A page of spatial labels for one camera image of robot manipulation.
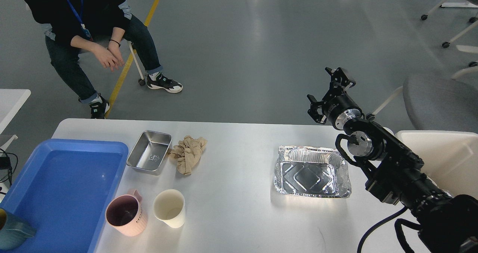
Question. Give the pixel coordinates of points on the teal ceramic cup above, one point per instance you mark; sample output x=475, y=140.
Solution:
x=13, y=231

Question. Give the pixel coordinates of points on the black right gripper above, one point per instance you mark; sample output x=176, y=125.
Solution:
x=336, y=106

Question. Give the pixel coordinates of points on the crumpled beige cloth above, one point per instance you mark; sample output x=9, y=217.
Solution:
x=188, y=153

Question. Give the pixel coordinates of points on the white side table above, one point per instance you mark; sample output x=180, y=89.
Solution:
x=11, y=100

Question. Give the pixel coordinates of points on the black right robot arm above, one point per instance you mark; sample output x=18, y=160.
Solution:
x=445, y=224

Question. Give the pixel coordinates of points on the aluminium foil tray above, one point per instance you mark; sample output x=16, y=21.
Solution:
x=311, y=172

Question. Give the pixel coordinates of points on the pink ribbed mug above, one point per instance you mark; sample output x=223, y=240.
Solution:
x=126, y=214

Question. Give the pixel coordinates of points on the white paper cup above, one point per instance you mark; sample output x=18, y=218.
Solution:
x=170, y=207

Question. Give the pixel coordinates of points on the white chair under person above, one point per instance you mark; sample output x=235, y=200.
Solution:
x=133, y=51

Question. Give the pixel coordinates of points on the person's hand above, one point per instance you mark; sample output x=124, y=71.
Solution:
x=110, y=57

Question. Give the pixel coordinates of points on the stainless steel rectangular pan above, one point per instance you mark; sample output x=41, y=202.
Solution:
x=149, y=152

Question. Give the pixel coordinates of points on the blue plastic tray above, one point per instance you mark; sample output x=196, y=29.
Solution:
x=63, y=191

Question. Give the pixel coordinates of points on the white plastic bin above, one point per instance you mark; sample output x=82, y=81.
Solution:
x=450, y=158

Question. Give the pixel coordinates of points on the grey office chair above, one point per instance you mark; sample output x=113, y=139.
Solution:
x=436, y=103

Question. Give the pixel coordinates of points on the seated person in black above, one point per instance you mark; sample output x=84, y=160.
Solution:
x=70, y=26

